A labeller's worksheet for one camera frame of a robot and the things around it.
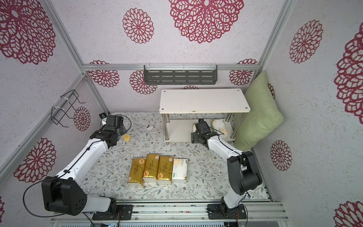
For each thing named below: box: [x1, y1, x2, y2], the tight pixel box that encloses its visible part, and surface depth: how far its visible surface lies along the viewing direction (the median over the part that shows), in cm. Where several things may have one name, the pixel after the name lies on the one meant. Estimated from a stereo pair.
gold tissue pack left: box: [127, 157, 147, 188], surface depth 83 cm
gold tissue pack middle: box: [142, 154, 161, 183], surface depth 84 cm
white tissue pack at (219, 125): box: [211, 119, 228, 136], surface depth 99 cm
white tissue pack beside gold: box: [171, 157, 188, 184], surface depth 85 cm
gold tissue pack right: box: [156, 156, 174, 185], surface depth 84 cm
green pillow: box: [233, 70, 285, 152], surface depth 80 cm
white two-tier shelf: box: [159, 88, 251, 145], surface depth 85 cm
